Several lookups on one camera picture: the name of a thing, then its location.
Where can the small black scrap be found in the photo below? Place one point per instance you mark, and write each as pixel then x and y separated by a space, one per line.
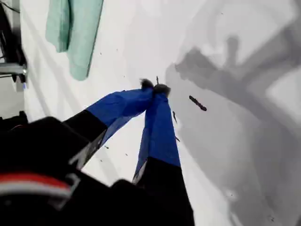
pixel 197 103

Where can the pale green T-shirt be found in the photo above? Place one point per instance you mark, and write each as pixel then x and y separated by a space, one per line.
pixel 80 35

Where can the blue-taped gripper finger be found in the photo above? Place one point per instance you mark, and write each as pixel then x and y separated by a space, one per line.
pixel 122 103
pixel 160 141

